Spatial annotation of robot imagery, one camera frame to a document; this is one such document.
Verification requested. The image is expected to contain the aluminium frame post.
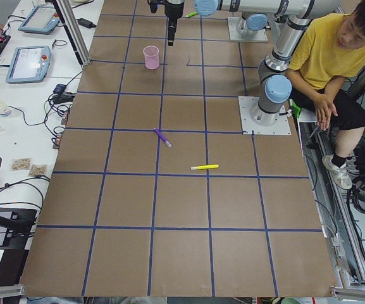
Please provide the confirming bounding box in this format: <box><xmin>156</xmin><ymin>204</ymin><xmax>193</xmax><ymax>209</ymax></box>
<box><xmin>51</xmin><ymin>0</ymin><xmax>90</xmax><ymax>67</ymax></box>

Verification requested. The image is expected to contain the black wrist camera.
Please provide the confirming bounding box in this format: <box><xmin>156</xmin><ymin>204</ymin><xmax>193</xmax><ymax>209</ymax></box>
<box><xmin>147</xmin><ymin>0</ymin><xmax>165</xmax><ymax>14</ymax></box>

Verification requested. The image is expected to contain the lower blue teach pendant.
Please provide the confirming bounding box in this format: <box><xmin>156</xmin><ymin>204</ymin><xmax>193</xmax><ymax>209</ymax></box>
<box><xmin>6</xmin><ymin>46</ymin><xmax>51</xmax><ymax>84</ymax></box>

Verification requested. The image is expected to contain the pink plastic cup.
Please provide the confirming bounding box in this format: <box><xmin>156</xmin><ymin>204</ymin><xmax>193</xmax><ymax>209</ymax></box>
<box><xmin>143</xmin><ymin>46</ymin><xmax>160</xmax><ymax>70</ymax></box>

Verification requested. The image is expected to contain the purple pen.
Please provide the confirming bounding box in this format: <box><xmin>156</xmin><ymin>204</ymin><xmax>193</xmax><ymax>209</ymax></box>
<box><xmin>153</xmin><ymin>128</ymin><xmax>172</xmax><ymax>148</ymax></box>

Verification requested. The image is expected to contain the black power adapter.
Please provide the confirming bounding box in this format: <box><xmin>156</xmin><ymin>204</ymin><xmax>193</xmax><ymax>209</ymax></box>
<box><xmin>77</xmin><ymin>18</ymin><xmax>96</xmax><ymax>29</ymax></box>

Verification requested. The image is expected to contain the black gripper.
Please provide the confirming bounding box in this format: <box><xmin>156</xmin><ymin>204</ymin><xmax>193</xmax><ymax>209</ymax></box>
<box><xmin>164</xmin><ymin>0</ymin><xmax>184</xmax><ymax>46</ymax></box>

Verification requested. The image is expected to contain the yellow highlighter pen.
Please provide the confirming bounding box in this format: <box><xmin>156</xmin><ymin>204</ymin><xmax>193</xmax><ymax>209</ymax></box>
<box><xmin>190</xmin><ymin>164</ymin><xmax>219</xmax><ymax>171</ymax></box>

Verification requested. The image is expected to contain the blue teach pendant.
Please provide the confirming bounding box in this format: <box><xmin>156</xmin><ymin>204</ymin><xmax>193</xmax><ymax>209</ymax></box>
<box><xmin>6</xmin><ymin>46</ymin><xmax>51</xmax><ymax>84</ymax></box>
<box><xmin>18</xmin><ymin>6</ymin><xmax>60</xmax><ymax>34</ymax></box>

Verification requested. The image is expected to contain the black laptop stand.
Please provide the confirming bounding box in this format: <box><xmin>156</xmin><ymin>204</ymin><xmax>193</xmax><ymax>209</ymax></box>
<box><xmin>0</xmin><ymin>208</ymin><xmax>37</xmax><ymax>250</ymax></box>

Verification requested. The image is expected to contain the upper blue teach pendant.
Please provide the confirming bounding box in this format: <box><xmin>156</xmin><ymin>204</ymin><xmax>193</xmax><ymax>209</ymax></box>
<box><xmin>18</xmin><ymin>6</ymin><xmax>60</xmax><ymax>34</ymax></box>

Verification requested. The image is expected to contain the green highlighter pen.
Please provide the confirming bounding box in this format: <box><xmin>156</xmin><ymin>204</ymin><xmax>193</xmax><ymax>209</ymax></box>
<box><xmin>185</xmin><ymin>11</ymin><xmax>198</xmax><ymax>18</ymax></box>

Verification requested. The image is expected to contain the person in yellow shirt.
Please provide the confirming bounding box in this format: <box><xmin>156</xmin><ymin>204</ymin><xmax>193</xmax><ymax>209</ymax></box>
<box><xmin>285</xmin><ymin>1</ymin><xmax>365</xmax><ymax>189</ymax></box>

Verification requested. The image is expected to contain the white chair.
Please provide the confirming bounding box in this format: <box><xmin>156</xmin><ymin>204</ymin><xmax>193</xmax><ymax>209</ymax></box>
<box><xmin>289</xmin><ymin>99</ymin><xmax>317</xmax><ymax>124</ymax></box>

